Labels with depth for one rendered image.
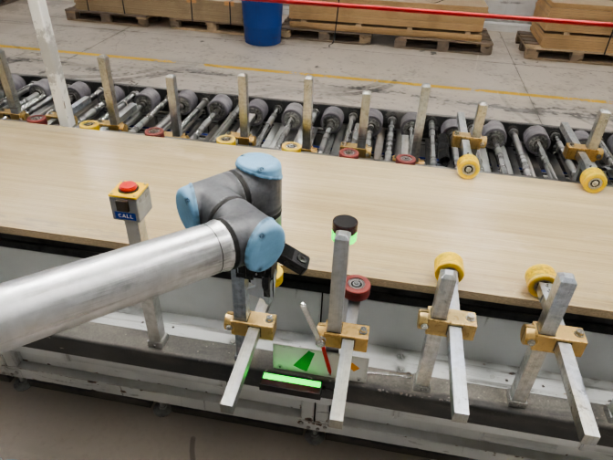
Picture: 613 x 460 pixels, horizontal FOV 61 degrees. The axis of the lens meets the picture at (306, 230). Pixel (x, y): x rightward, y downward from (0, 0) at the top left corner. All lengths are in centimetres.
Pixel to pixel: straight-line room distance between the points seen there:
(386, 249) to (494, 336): 41
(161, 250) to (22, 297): 19
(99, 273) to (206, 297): 97
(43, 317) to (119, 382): 152
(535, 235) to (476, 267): 29
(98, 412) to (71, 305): 167
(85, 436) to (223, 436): 54
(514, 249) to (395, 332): 45
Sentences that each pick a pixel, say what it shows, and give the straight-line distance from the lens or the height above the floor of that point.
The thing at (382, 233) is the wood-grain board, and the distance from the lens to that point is 167.
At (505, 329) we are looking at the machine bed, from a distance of 164.
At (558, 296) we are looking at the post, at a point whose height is 109.
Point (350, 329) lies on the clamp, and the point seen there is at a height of 87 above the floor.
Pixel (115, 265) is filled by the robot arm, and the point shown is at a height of 139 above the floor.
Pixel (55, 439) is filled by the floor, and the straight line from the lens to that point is 238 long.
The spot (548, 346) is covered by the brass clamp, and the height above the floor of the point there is 94.
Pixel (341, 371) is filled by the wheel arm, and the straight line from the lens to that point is 129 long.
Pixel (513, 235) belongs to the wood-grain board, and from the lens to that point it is 179.
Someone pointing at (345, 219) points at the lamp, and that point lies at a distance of 122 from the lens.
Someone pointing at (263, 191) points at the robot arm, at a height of 134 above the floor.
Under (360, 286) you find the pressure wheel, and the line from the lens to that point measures 145.
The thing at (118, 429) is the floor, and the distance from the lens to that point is 232.
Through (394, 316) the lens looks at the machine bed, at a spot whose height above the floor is 75.
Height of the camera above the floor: 185
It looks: 35 degrees down
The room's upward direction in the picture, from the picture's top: 2 degrees clockwise
